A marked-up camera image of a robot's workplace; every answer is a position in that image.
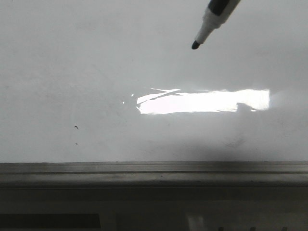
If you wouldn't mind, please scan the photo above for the white whiteboard with metal frame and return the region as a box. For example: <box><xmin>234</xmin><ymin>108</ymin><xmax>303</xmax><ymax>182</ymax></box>
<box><xmin>0</xmin><ymin>0</ymin><xmax>308</xmax><ymax>188</ymax></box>

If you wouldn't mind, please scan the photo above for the black whiteboard marker with tape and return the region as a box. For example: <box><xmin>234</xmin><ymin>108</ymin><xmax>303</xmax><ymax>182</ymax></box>
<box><xmin>191</xmin><ymin>0</ymin><xmax>240</xmax><ymax>50</ymax></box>

